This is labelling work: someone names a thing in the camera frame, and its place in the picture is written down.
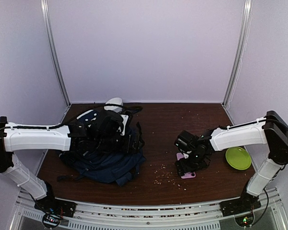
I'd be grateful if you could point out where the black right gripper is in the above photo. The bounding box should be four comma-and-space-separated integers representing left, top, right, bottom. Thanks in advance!
175, 151, 207, 176

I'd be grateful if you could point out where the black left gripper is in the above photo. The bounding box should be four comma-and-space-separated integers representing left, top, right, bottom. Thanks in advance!
95, 133, 144, 154

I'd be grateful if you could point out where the pink smartphone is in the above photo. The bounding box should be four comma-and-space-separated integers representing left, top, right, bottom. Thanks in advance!
176, 152, 196, 179

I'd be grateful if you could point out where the navy blue student backpack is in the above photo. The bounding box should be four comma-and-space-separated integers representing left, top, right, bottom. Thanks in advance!
57, 105, 147, 187

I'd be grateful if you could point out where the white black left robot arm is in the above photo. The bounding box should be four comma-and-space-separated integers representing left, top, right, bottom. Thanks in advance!
0, 110, 145, 213

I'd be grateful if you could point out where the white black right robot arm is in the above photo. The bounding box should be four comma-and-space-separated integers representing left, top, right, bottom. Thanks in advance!
174, 110, 288, 212

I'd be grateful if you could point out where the green plate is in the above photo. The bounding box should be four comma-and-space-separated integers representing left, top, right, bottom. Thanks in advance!
225, 147, 252, 171

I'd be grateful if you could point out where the white patterned ceramic bowl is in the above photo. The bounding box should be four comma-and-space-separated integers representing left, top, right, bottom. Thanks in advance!
104, 97, 123, 113

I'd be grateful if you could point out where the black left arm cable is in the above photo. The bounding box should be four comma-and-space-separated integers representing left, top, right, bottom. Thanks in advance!
0, 105, 144, 142

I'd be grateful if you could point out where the front aluminium rail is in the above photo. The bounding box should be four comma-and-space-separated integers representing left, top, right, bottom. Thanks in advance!
7, 191, 288, 230

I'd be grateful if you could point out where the left aluminium frame post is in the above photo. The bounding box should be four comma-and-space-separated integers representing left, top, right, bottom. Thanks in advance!
40, 0, 71, 106

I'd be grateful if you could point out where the aluminium frame post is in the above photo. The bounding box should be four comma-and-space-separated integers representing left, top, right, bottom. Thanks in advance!
223, 0, 253, 108
40, 0, 71, 106

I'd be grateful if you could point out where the right aluminium frame post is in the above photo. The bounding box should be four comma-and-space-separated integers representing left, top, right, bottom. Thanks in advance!
223, 0, 253, 108

